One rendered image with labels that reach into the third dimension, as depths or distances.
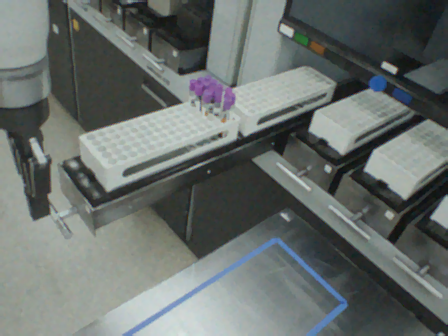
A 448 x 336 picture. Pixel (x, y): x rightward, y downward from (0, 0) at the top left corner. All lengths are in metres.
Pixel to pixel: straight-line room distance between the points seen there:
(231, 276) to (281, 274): 0.08
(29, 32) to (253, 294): 0.43
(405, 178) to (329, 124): 0.19
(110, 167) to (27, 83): 0.20
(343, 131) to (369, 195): 0.14
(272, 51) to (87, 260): 1.03
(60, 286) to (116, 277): 0.19
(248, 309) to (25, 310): 1.08
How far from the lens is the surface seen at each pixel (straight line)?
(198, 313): 0.58
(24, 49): 0.53
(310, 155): 0.91
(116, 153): 0.73
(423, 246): 0.85
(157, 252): 1.66
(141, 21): 1.34
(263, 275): 0.63
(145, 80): 1.39
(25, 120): 0.59
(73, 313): 1.54
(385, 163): 0.86
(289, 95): 0.95
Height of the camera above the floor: 1.32
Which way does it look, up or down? 41 degrees down
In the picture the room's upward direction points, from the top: 11 degrees clockwise
